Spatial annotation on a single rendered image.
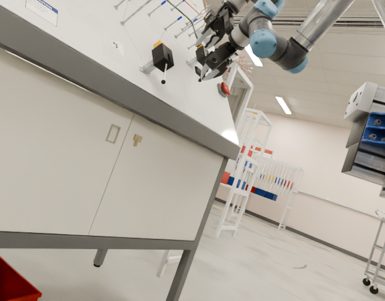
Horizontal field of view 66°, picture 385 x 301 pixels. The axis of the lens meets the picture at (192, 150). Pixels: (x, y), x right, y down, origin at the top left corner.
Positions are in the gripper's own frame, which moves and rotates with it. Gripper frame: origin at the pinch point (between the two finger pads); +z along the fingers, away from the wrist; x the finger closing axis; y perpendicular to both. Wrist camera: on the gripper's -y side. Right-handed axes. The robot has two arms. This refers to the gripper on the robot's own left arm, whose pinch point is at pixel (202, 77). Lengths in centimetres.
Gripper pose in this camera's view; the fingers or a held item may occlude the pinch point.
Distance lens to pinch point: 118.5
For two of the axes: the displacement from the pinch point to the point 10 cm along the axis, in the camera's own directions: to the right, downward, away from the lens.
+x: -6.8, -7.3, -0.4
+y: 5.0, -5.0, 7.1
